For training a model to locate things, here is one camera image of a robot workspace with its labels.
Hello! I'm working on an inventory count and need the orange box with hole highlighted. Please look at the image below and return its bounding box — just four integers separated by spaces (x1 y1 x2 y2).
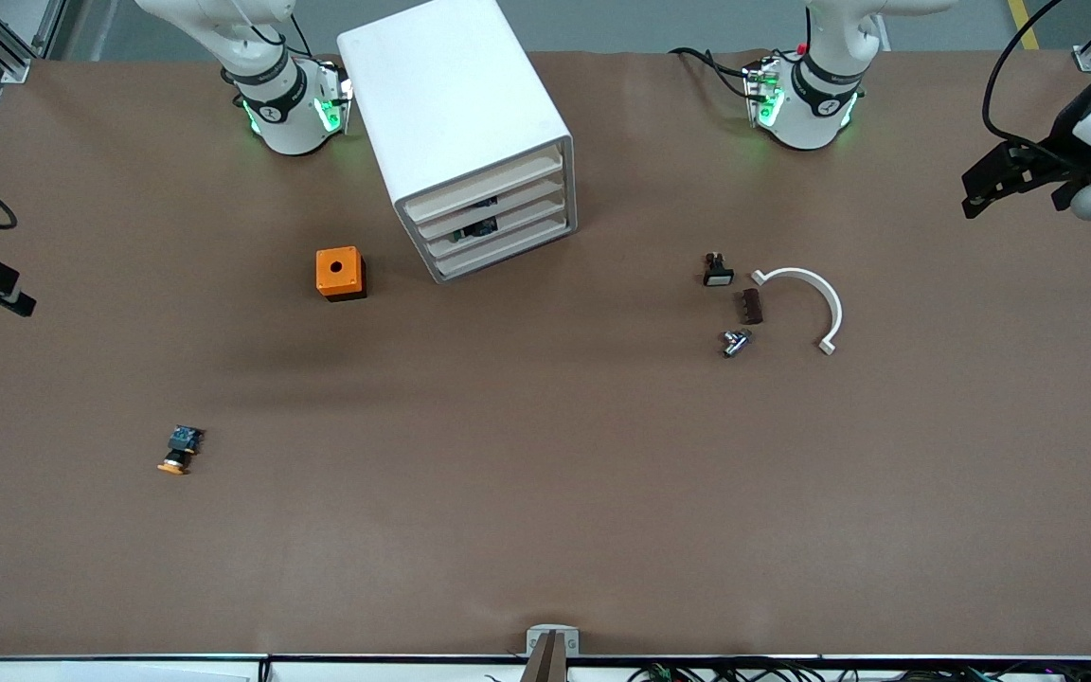
315 246 367 302

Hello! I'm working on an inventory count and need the orange cap push button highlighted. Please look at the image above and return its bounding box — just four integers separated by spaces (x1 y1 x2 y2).
156 424 206 476

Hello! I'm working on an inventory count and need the white drawer cabinet housing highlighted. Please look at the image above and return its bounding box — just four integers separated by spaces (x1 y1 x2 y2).
336 0 579 284

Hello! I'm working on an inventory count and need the white drawer of orange button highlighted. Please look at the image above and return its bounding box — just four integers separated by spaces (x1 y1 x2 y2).
403 144 567 224

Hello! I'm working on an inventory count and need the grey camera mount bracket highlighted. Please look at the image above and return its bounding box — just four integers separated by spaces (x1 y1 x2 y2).
519 623 581 682

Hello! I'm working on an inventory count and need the white curved bracket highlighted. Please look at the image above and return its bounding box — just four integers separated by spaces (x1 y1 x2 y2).
751 267 844 356

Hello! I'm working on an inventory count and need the white drawer with red button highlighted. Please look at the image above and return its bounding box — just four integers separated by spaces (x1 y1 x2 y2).
411 169 567 243

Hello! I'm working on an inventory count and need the black base cable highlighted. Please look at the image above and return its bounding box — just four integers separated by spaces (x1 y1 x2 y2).
669 45 757 101

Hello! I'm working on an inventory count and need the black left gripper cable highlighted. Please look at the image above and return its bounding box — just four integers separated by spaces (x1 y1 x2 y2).
981 0 1091 154

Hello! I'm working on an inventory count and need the empty white drawer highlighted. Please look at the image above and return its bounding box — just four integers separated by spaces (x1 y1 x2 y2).
430 214 572 280

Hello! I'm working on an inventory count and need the white drawer with green button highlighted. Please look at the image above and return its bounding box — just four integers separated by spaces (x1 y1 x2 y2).
420 192 570 262

